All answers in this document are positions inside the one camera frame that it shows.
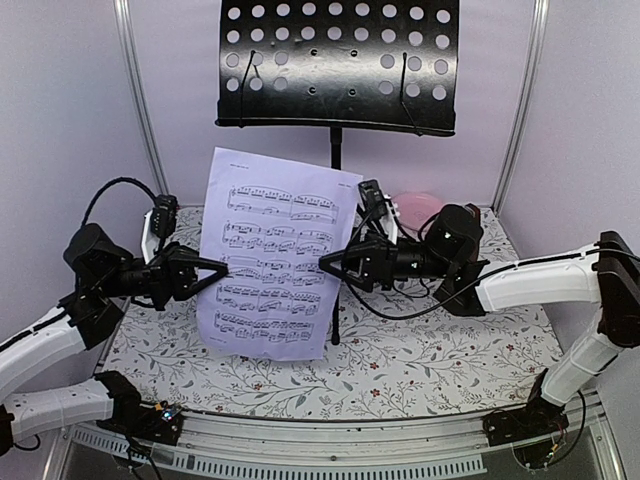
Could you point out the black perforated music stand desk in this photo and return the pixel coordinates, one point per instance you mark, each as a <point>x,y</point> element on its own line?
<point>379,65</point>

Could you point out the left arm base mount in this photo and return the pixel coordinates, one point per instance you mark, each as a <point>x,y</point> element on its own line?
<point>161,422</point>

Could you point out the left aluminium frame post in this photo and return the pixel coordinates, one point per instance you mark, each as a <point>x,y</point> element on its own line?
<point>126,36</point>

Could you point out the floral patterned table mat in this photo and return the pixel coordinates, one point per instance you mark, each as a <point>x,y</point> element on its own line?
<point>398,356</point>

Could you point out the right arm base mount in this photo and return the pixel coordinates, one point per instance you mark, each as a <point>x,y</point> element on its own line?
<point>538,417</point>

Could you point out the pink plastic plate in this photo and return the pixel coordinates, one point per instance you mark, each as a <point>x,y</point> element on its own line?
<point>414,209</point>

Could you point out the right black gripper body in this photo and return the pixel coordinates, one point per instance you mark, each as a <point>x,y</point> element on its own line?
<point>387,271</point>

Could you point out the right aluminium frame post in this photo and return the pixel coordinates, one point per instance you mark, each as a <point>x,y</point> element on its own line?
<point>533,57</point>

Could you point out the front aluminium rail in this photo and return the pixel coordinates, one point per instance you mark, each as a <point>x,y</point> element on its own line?
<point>449,447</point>

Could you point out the aluminium frame post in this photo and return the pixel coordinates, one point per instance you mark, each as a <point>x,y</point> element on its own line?
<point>533,57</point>
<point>126,36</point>

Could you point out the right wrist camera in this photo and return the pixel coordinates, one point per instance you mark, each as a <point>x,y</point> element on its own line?
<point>379,210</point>

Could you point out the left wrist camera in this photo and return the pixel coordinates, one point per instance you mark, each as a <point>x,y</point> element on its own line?
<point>159,224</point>

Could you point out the dark red metronome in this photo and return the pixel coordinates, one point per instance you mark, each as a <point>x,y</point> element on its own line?
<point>474,212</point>

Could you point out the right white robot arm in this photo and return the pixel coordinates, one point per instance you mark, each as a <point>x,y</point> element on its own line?
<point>446,248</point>

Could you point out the purple sheet music paper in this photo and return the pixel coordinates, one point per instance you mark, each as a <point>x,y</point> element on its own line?
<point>271,220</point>

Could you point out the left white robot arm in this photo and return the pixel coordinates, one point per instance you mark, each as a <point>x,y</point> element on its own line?
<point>105,274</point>

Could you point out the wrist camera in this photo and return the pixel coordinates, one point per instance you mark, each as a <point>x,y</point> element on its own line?
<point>379,210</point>
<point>159,224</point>

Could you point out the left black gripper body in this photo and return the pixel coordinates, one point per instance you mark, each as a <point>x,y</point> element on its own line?
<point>157,282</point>

